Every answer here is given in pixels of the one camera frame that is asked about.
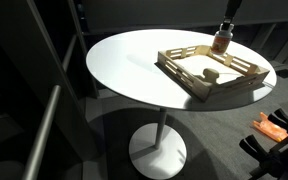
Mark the black floor hatch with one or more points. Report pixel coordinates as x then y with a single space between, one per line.
286 73

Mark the grey metal rail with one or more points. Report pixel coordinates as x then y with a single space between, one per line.
69 53
42 133

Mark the white table pedestal base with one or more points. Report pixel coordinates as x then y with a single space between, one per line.
157 156

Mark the orange plastic clamp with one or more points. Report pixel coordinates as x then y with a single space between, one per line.
270 129

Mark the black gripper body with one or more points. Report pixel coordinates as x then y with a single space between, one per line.
232 10

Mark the light wooden slatted tray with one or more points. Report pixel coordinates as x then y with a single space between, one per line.
204 90

